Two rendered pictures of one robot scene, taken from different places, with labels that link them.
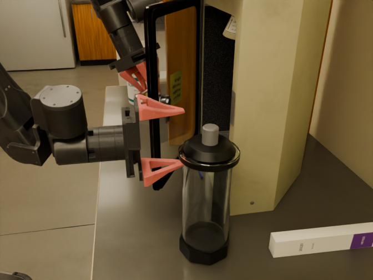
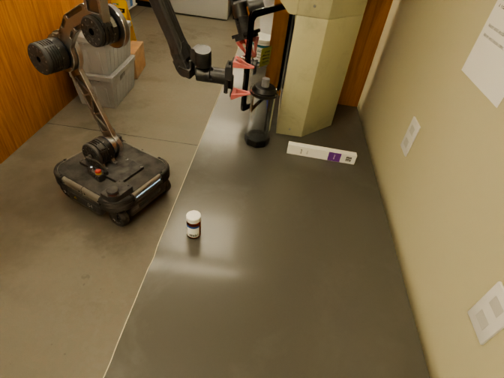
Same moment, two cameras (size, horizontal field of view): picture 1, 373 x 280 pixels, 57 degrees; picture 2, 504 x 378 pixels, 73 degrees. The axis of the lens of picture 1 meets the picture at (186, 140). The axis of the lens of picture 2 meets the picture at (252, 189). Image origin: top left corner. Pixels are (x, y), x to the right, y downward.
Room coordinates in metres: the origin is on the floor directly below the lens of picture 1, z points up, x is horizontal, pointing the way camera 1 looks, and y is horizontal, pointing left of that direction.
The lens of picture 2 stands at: (-0.64, -0.28, 1.71)
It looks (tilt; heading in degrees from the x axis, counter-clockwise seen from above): 41 degrees down; 11
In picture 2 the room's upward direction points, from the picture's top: 8 degrees clockwise
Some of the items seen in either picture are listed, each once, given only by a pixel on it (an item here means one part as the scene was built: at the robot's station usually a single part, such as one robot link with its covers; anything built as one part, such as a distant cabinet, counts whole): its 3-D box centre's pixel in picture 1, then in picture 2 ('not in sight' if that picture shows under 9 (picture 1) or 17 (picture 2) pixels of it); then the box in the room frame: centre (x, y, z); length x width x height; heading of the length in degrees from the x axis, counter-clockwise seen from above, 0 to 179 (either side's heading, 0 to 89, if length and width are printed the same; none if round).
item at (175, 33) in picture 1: (177, 89); (266, 57); (0.78, 0.02, 1.19); 0.30 x 0.01 x 0.40; 160
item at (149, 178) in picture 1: (157, 158); (239, 88); (0.50, 0.05, 1.16); 0.09 x 0.07 x 0.07; 100
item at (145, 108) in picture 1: (155, 120); (241, 69); (0.51, 0.05, 1.23); 0.09 x 0.07 x 0.07; 100
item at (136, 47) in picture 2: not in sight; (127, 58); (2.70, 2.03, 0.14); 0.41 x 0.32 x 0.28; 16
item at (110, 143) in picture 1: (112, 143); (220, 76); (0.49, 0.12, 1.20); 0.07 x 0.07 x 0.10; 10
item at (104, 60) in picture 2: not in sight; (100, 44); (2.11, 1.88, 0.49); 0.60 x 0.42 x 0.33; 10
